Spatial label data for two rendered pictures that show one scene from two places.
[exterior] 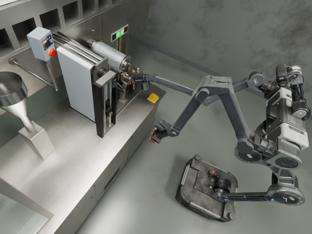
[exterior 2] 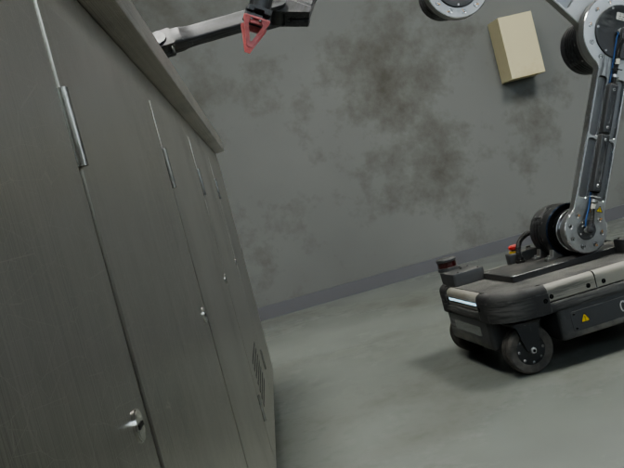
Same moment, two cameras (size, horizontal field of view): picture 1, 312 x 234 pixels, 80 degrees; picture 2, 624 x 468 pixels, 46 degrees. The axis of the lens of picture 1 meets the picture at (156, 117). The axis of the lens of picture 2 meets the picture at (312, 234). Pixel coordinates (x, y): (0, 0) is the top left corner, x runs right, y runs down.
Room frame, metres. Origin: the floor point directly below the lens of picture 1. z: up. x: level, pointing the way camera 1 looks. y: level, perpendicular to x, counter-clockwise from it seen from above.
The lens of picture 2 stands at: (-1.16, 0.48, 0.63)
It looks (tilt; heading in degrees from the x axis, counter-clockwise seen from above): 3 degrees down; 344
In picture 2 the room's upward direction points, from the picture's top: 15 degrees counter-clockwise
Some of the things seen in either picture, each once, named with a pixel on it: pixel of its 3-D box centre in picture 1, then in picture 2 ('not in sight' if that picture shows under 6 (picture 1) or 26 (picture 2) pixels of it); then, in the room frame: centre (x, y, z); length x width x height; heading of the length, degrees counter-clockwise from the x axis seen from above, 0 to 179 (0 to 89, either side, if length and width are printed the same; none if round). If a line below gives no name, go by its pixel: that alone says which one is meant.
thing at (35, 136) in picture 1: (30, 128); not in sight; (0.38, 0.62, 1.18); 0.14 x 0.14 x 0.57
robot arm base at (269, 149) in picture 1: (264, 146); not in sight; (0.61, -0.57, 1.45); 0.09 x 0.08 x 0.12; 174
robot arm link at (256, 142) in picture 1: (248, 142); not in sight; (0.61, -0.49, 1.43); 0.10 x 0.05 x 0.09; 84
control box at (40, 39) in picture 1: (44, 45); not in sight; (0.53, 0.50, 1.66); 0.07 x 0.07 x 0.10; 3
